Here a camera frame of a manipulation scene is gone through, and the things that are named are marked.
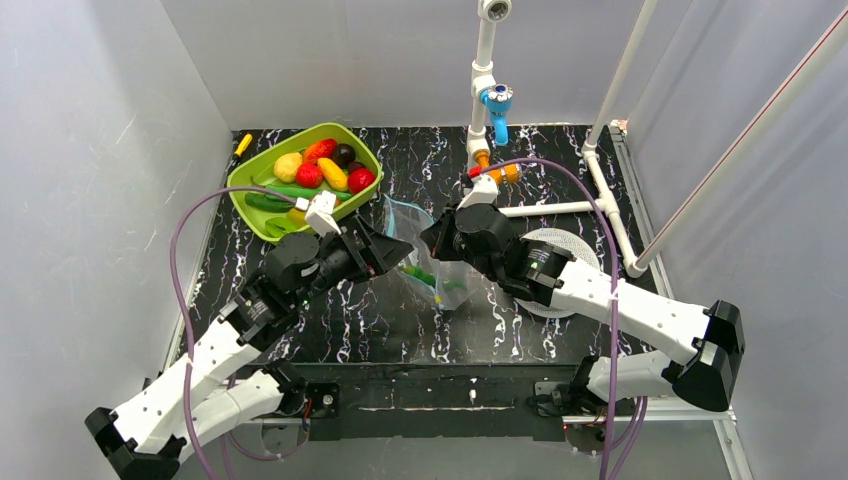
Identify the yellow toy corn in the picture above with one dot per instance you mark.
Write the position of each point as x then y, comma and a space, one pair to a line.
296, 217

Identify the green plastic tray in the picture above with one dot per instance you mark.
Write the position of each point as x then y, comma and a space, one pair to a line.
270, 223

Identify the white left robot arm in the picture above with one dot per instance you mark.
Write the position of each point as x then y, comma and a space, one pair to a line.
212, 358

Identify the yellow toy banana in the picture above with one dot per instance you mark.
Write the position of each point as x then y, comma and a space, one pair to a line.
334, 175

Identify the yellow toy lemon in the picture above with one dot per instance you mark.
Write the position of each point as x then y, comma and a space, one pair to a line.
286, 166

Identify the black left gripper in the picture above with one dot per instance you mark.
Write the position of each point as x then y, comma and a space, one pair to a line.
361, 245

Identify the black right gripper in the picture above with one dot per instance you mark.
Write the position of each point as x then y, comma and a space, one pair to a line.
448, 234

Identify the aluminium frame rail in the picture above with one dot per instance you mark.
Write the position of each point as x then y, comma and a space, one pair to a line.
363, 401

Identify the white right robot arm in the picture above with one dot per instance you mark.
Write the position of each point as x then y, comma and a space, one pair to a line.
697, 350

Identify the blue pipe valve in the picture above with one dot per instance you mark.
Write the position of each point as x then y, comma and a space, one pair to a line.
497, 100

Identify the red toy strawberry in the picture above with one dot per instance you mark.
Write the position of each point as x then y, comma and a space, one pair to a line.
309, 176

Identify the red orange toy pepper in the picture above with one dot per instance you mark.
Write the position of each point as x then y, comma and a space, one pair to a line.
321, 149

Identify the dark purple toy fruit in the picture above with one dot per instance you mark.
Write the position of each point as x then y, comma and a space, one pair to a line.
343, 155

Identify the green toy beans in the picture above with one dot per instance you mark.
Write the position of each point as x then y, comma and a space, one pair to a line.
445, 281

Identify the clear zip top bag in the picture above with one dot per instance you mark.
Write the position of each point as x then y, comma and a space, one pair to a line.
405, 221

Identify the white PVC pipe frame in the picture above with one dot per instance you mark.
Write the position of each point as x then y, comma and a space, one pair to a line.
491, 13

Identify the red toy apple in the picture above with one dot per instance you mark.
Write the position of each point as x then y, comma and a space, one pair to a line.
360, 179

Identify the yellow handled screwdriver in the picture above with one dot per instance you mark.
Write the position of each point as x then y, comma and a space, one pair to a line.
243, 144

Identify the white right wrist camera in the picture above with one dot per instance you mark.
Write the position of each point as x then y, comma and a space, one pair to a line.
480, 188

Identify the orange pipe valve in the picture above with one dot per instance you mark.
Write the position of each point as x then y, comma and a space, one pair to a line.
502, 174

